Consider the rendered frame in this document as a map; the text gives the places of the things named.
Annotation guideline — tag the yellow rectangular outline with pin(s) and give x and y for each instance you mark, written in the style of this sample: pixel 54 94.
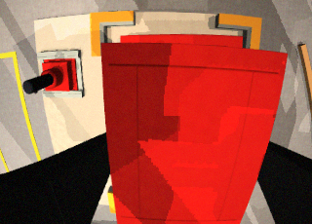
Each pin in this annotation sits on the yellow rectangular outline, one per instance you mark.
pixel 13 54

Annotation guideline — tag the orange thin rod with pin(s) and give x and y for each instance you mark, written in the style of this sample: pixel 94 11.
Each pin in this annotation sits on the orange thin rod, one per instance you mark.
pixel 304 57

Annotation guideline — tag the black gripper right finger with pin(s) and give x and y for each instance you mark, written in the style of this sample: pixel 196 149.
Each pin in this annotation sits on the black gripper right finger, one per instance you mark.
pixel 285 179

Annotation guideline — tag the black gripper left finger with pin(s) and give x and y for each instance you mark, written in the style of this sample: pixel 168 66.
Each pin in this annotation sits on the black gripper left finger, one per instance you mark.
pixel 62 189

